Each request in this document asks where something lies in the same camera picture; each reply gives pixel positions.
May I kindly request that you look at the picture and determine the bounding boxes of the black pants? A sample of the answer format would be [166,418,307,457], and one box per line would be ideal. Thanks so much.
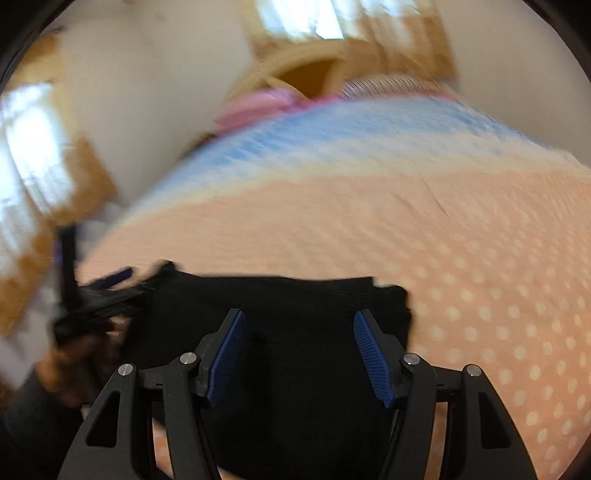
[120,271,412,479]

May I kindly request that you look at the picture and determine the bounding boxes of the person's left hand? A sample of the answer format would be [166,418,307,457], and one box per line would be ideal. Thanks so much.
[34,317,129,407]

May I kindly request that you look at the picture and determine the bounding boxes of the beige curtain side window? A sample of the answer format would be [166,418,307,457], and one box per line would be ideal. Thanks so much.
[1,35,116,337]

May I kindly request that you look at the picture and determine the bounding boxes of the polka dot bed cover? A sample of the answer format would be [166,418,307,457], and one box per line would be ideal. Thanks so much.
[80,97,590,479]

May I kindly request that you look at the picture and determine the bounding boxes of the pink folded blanket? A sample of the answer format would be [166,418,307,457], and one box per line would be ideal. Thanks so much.
[214,88,304,133]

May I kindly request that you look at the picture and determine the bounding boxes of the cream wooden headboard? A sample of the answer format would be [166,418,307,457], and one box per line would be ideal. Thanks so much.
[224,39,373,102]

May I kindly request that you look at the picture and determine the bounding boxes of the striped pillow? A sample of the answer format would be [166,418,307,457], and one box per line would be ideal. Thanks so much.
[341,75,453,99]

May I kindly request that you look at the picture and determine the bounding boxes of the beige curtain behind bed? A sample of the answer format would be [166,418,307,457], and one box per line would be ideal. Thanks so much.
[235,1,457,79]

